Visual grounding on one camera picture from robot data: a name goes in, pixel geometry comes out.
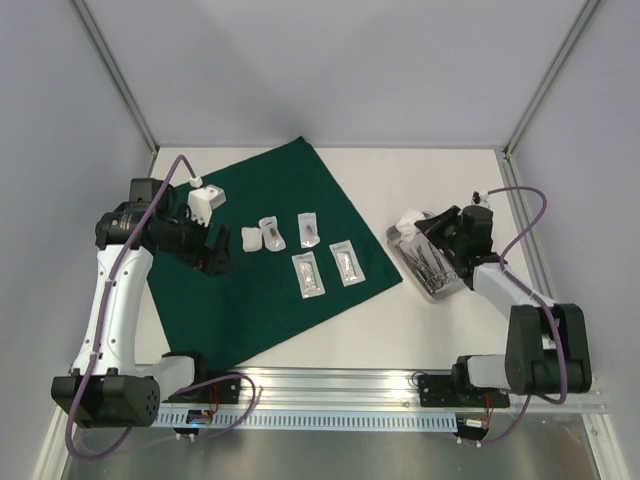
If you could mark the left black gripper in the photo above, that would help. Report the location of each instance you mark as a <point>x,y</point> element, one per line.
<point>217,260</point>

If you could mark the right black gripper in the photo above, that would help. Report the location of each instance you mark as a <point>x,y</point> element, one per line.
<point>451,234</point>

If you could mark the stainless steel tray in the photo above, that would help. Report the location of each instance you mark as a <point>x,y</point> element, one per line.
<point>394,241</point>

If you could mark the steel tweezers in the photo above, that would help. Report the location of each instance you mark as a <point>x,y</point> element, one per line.
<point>416,260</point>
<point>430,281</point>

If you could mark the white gauze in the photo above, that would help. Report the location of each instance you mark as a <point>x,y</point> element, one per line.
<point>252,239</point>
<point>406,226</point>

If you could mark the steel hemostat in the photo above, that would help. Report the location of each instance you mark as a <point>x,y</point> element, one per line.
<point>428,277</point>
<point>426,247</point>

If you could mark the clear pouch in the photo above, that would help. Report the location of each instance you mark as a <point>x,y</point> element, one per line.
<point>308,230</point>
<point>272,238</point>

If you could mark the suture packet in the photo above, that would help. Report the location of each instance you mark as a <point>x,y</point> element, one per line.
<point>347,263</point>
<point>308,276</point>

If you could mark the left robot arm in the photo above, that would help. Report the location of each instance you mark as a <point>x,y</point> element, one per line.
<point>104,388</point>

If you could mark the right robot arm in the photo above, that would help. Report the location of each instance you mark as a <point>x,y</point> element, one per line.
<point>546,352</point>

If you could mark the green surgical cloth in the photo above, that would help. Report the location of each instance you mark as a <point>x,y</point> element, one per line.
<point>233,317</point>

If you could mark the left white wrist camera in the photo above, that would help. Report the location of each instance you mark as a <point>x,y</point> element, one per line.
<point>203,201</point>

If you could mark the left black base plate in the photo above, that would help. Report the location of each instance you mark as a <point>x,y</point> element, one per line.
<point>221,388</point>

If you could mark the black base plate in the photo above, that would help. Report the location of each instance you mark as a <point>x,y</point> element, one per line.
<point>442,391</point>
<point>221,388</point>

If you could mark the aluminium front rail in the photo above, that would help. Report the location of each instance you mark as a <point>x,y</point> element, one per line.
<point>344,390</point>

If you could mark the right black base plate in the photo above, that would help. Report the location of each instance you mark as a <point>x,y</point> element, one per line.
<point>442,391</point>

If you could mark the grey slotted cable duct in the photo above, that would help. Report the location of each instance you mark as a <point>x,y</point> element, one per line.
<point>317,420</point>

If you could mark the right aluminium frame post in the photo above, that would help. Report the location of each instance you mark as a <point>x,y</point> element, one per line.
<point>553,72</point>

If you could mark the aluminium frame post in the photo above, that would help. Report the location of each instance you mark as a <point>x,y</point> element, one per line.
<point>98,41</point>
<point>553,72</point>

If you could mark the left aluminium frame post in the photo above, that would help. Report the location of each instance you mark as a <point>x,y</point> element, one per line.
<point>98,41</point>

